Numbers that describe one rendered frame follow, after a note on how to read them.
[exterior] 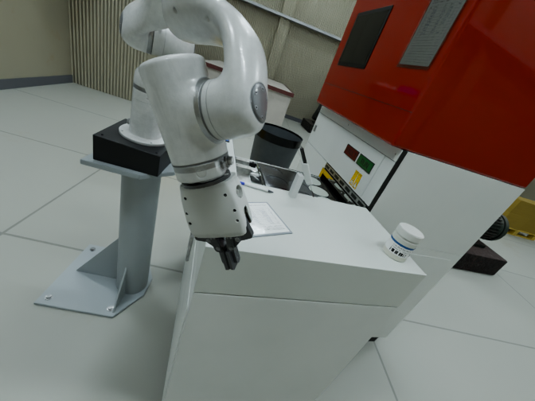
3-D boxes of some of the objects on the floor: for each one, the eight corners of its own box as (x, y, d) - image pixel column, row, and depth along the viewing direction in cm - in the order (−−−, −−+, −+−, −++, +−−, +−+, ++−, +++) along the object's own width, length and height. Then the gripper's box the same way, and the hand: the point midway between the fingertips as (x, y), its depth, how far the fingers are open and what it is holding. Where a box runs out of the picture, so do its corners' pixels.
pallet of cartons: (458, 206, 557) (481, 180, 524) (502, 220, 579) (526, 195, 546) (490, 228, 483) (517, 199, 450) (537, 243, 504) (568, 216, 472)
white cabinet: (267, 264, 195) (306, 173, 157) (299, 418, 115) (397, 308, 77) (183, 255, 176) (205, 149, 138) (152, 430, 95) (185, 292, 58)
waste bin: (279, 180, 350) (297, 131, 317) (285, 200, 302) (308, 145, 269) (240, 169, 336) (255, 118, 303) (240, 189, 288) (259, 130, 255)
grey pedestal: (33, 305, 119) (2, 147, 81) (89, 245, 157) (86, 119, 119) (142, 324, 127) (160, 189, 89) (170, 263, 166) (191, 151, 128)
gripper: (148, 184, 36) (187, 279, 44) (243, 174, 32) (267, 279, 40) (174, 168, 43) (205, 253, 50) (256, 157, 39) (275, 251, 46)
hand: (230, 256), depth 44 cm, fingers closed
